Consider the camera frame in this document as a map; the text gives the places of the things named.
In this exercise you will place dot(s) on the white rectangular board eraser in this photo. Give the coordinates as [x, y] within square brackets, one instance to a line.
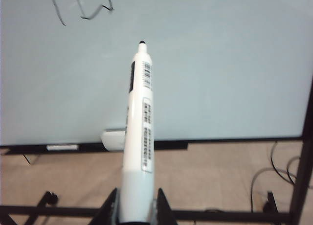
[113, 140]

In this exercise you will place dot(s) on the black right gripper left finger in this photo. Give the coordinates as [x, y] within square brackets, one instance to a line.
[108, 210]

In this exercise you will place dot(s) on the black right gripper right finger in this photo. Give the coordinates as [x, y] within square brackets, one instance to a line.
[164, 209]

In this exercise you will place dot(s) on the large white glass whiteboard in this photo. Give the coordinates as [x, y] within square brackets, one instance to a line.
[207, 75]

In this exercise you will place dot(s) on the black whiteboard stand frame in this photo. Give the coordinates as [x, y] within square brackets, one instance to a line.
[300, 161]

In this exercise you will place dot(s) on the white marker with black cap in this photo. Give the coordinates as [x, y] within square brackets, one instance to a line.
[62, 147]

